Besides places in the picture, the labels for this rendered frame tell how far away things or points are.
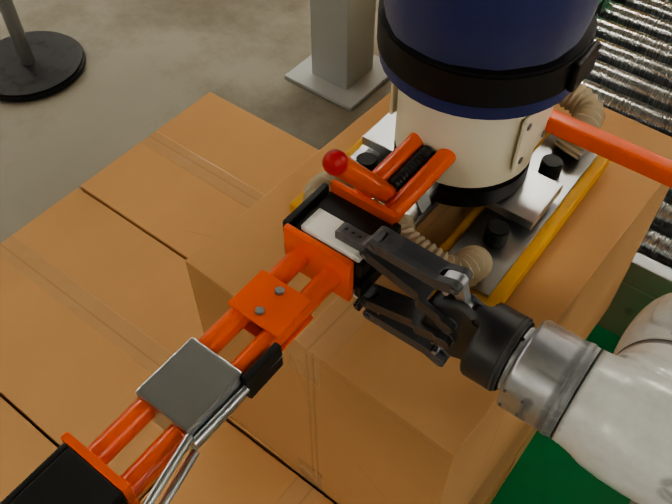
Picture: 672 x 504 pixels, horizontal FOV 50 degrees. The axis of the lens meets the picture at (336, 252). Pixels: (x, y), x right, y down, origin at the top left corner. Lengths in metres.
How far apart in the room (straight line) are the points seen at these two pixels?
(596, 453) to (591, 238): 0.40
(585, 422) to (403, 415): 0.23
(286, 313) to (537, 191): 0.39
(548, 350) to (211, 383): 0.28
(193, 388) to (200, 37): 2.40
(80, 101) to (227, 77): 0.52
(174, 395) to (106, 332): 0.75
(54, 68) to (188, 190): 1.41
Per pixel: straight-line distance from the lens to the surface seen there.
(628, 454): 0.63
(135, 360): 1.33
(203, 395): 0.63
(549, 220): 0.94
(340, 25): 2.50
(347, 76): 2.60
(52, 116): 2.72
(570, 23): 0.73
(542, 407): 0.64
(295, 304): 0.67
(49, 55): 2.96
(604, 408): 0.62
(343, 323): 0.84
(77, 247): 1.52
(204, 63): 2.82
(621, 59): 2.02
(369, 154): 0.94
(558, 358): 0.63
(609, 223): 1.00
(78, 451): 0.62
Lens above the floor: 1.65
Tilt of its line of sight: 51 degrees down
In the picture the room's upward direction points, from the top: straight up
